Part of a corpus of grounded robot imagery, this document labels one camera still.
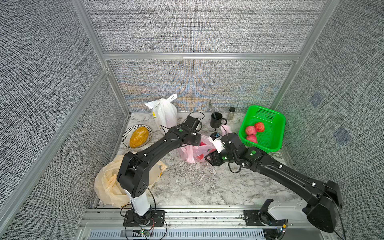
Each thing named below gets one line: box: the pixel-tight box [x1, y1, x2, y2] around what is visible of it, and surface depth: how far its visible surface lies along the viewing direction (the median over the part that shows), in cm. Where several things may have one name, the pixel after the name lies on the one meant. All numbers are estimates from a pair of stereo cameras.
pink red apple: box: [246, 131, 258, 144], surface depth 102 cm
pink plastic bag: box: [177, 124, 232, 163], surface depth 82 cm
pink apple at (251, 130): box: [245, 126, 257, 135], surface depth 103 cm
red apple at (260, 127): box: [255, 122, 265, 133], surface depth 105 cm
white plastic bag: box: [144, 94, 179, 135], surface depth 99 cm
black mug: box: [210, 112, 228, 129], surface depth 109 cm
